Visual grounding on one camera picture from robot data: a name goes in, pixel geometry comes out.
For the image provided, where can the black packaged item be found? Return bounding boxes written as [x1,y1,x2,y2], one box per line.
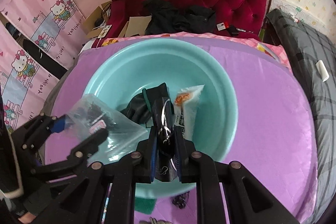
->
[151,97,177,182]

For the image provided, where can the clear plastic zip bag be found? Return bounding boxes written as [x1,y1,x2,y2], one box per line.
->
[66,94,149,165]

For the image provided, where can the person's left hand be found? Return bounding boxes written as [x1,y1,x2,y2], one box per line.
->
[18,212,37,224]

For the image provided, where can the black tangled earphones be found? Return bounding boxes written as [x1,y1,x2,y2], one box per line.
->
[171,191,190,209]

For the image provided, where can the green scouring pad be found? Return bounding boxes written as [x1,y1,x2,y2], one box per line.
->
[134,197,157,215]

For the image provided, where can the black green fabric pouch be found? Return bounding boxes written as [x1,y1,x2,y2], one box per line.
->
[121,83,169,124]

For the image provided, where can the white orange sachet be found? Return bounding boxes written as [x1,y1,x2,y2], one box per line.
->
[173,85,204,140]

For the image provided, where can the teal plastic basin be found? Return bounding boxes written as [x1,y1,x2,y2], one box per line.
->
[83,37,239,199]

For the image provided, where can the pink Hello Kitty curtain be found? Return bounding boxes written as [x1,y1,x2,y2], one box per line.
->
[1,0,85,132]

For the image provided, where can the cardboard box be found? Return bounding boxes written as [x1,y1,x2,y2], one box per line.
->
[82,1,151,39]

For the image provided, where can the grey plaid bed cover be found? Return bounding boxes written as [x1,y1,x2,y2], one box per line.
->
[266,9,335,223]

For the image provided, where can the white cylinder bottle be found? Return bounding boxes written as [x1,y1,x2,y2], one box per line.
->
[315,60,330,82]

